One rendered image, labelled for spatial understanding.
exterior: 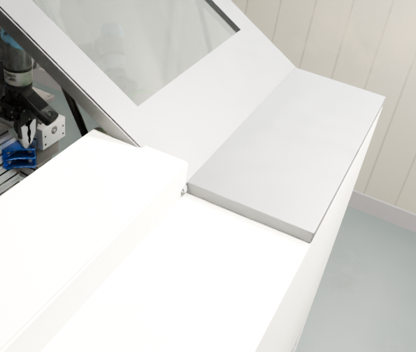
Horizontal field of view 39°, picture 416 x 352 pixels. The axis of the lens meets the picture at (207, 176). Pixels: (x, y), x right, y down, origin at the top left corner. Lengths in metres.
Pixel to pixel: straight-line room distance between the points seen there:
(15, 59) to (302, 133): 0.77
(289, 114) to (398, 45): 1.92
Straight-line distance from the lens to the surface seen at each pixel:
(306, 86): 1.68
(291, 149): 1.37
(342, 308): 3.17
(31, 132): 1.77
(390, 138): 3.58
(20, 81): 1.66
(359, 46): 3.42
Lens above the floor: 2.21
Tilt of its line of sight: 36 degrees down
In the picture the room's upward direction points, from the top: 10 degrees clockwise
